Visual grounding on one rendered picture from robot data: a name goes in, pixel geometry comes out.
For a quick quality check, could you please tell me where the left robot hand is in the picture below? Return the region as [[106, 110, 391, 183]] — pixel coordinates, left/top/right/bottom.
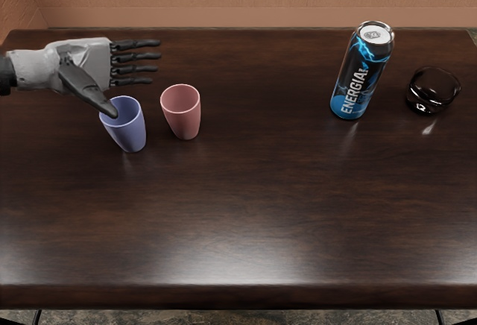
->
[[6, 37, 162, 119]]

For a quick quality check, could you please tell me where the blue cup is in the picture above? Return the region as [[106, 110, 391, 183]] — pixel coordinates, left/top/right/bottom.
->
[[98, 95, 147, 154]]

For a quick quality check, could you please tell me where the pink cup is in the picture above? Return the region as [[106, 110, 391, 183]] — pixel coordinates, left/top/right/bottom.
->
[[159, 83, 202, 141]]

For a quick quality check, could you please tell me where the blue and black drink can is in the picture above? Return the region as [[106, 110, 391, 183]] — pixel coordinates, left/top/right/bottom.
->
[[329, 20, 396, 121]]

